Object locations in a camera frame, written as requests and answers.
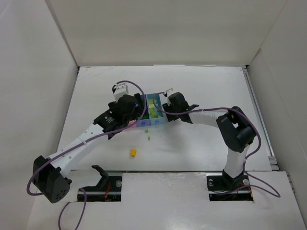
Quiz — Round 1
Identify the light green square lego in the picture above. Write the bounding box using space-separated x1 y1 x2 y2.
150 110 162 119

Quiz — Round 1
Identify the lime 2x2 lego brick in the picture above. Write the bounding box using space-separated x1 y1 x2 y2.
148 100 155 111

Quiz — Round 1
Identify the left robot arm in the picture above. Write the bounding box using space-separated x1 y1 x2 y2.
30 93 147 204

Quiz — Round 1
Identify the purple container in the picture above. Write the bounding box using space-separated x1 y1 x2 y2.
137 103 151 127

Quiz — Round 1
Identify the light blue container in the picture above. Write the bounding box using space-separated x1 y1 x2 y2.
146 93 165 126

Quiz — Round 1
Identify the small yellow lego brick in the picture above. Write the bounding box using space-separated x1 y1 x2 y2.
130 149 137 158

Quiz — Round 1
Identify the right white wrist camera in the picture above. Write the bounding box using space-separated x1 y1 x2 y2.
164 88 174 105

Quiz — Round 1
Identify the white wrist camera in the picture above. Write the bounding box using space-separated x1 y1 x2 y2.
112 83 129 102
164 88 174 105

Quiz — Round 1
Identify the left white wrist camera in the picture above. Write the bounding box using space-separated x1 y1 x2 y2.
112 83 129 102

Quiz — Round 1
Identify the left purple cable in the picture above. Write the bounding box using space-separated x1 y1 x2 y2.
26 80 147 230

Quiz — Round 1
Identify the purple cable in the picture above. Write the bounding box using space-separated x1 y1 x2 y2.
152 92 281 197
26 80 147 230

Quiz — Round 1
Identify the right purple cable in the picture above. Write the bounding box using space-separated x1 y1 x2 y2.
152 92 281 197

